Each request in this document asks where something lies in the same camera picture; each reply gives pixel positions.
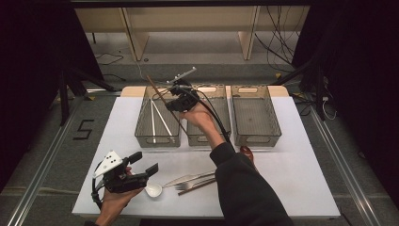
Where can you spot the person's right hand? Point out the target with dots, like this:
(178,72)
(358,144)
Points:
(200,119)

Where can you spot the white table cover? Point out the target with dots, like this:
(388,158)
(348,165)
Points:
(298,163)

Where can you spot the silver metal chopsticks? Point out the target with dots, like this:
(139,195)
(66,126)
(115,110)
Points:
(163,121)

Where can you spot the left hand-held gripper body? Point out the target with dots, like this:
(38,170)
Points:
(123,183)

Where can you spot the black curtain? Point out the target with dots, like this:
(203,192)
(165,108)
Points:
(360,78)
(31,78)

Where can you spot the aluminium floor rail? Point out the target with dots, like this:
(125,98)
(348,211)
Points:
(348,175)
(37,179)

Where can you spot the black metal stand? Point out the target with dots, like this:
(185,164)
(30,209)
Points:
(320,94)
(64,100)

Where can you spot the smoky clear plastic bin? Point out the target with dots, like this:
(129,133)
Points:
(146,125)
(255,121)
(196,135)

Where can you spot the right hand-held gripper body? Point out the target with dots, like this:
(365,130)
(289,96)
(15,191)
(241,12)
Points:
(188,100)

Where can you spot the reddish brown wooden spoon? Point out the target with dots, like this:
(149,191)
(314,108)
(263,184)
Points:
(247,152)

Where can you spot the white chopstick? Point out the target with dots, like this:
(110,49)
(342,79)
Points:
(153,122)

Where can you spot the person's left hand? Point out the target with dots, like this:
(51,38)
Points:
(113,202)

